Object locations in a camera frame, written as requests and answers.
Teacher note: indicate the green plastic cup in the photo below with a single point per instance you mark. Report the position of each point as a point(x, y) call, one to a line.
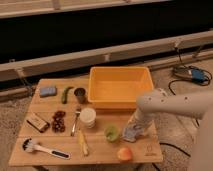
point(111, 133)

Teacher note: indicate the wooden folding table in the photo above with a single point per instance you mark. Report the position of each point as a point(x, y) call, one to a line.
point(145, 150)

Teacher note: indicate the dark grape bunch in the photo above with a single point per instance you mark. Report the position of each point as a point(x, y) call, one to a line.
point(58, 125)

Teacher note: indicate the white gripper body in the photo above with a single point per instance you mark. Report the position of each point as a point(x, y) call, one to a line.
point(140, 121)

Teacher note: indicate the yellow plastic bin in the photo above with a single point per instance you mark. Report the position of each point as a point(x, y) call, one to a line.
point(118, 87)

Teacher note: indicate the dark metal cup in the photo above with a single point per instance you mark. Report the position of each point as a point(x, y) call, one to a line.
point(80, 94)

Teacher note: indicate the blue grey towel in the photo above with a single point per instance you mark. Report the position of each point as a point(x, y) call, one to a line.
point(132, 132)

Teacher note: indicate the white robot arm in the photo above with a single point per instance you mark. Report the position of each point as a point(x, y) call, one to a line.
point(198, 105)

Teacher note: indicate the green cucumber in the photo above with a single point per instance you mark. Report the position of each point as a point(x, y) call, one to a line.
point(65, 94)

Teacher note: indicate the blue sponge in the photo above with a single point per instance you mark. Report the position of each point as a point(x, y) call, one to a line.
point(47, 91)

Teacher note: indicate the white dish brush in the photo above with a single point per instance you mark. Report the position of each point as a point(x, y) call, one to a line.
point(30, 145)

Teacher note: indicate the small brown box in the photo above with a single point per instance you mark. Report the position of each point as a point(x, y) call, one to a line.
point(37, 122)

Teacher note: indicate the orange peach fruit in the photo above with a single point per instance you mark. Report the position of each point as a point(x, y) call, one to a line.
point(124, 154)

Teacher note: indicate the white cylindrical container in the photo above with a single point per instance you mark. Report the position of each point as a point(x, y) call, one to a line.
point(88, 117)

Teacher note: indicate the blue power adapter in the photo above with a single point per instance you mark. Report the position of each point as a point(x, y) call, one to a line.
point(189, 73)

